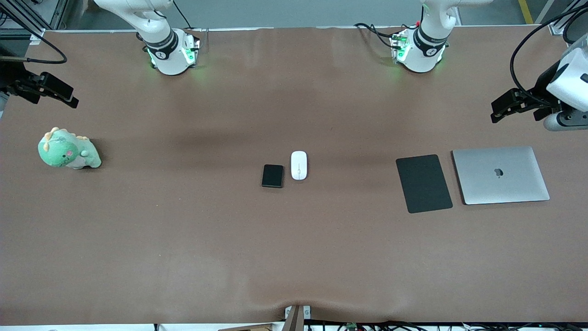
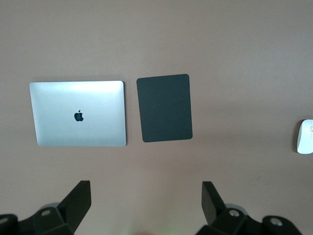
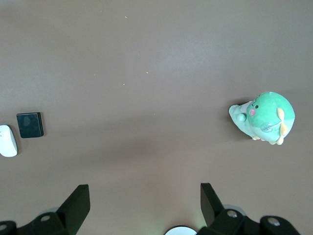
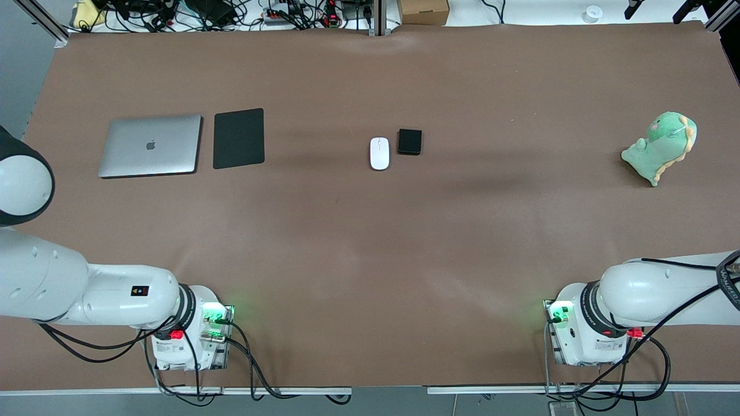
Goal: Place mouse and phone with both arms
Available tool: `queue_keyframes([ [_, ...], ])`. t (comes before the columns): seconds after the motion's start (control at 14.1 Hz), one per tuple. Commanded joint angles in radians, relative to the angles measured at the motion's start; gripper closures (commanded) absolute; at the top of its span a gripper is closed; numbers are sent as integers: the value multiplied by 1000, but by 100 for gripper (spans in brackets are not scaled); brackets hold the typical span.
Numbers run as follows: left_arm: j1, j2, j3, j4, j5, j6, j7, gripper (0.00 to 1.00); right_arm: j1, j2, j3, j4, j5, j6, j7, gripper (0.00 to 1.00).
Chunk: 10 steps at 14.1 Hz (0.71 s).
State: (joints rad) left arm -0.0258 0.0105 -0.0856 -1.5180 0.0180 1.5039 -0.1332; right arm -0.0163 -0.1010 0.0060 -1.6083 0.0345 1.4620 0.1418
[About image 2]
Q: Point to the white computer mouse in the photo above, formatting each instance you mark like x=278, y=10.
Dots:
x=305, y=139

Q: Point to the silver closed laptop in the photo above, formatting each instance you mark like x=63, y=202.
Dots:
x=73, y=107

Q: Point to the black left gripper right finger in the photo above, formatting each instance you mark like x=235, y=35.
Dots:
x=215, y=210

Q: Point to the black mouse pad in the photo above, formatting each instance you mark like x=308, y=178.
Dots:
x=163, y=107

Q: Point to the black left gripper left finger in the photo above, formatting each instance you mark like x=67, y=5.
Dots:
x=71, y=210

